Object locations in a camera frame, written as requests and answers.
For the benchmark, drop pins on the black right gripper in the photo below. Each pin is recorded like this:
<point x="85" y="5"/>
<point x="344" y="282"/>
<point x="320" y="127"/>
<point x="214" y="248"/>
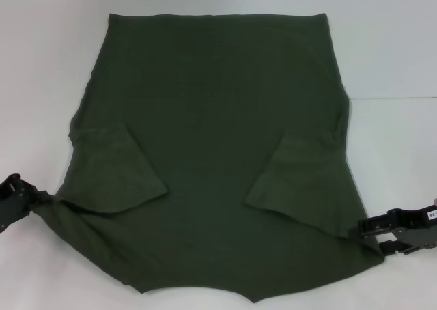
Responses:
<point x="416" y="228"/>

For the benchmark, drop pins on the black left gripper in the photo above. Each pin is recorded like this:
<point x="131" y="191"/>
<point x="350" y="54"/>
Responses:
<point x="13" y="211"/>

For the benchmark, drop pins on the dark green shirt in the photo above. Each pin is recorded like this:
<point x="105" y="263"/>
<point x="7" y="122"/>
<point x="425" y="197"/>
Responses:
<point x="205" y="101"/>

